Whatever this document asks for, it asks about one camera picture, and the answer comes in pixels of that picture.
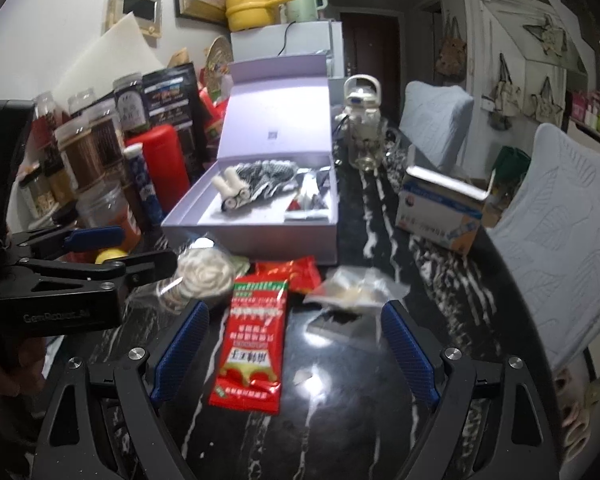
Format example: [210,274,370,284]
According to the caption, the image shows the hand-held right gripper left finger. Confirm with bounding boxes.
[30,300,211,480]

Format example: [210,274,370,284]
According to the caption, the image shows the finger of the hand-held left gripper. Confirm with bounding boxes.
[10,249,179,294]
[10,226,126,257]

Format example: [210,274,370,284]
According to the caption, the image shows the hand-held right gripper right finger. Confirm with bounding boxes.
[380,300,563,480]

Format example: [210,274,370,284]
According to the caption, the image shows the cream knitted flower scrunchie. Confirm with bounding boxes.
[161,249,237,313]

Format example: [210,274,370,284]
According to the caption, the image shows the long red sauce packet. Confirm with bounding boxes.
[209,275,288,415]

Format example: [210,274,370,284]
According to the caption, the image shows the clear bag with cream item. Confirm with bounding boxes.
[304,266,411,322]

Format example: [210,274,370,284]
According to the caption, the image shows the lavender gift box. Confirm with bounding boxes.
[161,55,340,267]

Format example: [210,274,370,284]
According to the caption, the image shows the clear jar orange contents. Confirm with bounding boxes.
[76,181,144,252]

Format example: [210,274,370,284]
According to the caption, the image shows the blue white tube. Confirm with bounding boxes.
[123,143,164,227]

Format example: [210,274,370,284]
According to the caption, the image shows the small silver packet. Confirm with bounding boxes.
[305,310,381,342]

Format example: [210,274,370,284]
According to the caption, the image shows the brown spice jar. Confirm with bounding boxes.
[55,119,97,192]
[87,100,127,171]

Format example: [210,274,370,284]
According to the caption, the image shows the red plastic bottle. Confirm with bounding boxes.
[125,124,191,217]

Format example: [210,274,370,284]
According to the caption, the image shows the cream plush hair clip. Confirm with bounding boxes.
[212,166,249,212]

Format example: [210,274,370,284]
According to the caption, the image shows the small red snack packet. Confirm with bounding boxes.
[255,256,322,295]

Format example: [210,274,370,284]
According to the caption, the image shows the fine check dark scrunchie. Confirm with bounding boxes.
[232,160,267,183]

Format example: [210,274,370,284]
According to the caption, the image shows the jar with dark lid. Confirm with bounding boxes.
[113,74,149,134]

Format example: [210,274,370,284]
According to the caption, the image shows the blue white carton box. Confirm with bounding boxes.
[396,165,487,256]

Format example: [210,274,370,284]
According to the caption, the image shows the black printed snack bag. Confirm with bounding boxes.
[142,62,204,147]

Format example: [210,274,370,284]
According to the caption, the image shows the gingham lace-trim scrunchie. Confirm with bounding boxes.
[257,159,299,202]

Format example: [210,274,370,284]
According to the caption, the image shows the small sachets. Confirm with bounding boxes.
[284,169,332,222]

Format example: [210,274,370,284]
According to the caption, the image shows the white foam board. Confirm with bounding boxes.
[52,12,167,107]

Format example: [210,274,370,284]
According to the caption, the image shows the woven round plate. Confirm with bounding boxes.
[201,36,232,92]

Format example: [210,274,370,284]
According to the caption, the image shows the glass teapot with white lid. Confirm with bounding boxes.
[336,74,385,171]

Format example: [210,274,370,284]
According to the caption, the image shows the white refrigerator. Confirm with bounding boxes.
[230,20,343,81]

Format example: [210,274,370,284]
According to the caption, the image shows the yellow enamel pot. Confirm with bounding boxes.
[224,0,297,32]

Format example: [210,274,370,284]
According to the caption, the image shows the brown door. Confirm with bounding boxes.
[341,12,401,122]

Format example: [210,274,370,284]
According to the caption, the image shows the hanging patterned bag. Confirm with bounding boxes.
[434,15,469,82]

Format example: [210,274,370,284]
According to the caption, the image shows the row of colourful bottles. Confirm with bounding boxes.
[570,89,600,142]

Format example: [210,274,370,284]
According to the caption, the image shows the green electric kettle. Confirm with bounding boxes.
[284,0,328,24]

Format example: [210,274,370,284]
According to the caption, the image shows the white stair cabinet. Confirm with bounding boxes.
[476,0,597,128]

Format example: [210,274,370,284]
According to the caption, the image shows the beige wall intercom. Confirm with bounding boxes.
[105,0,162,38]

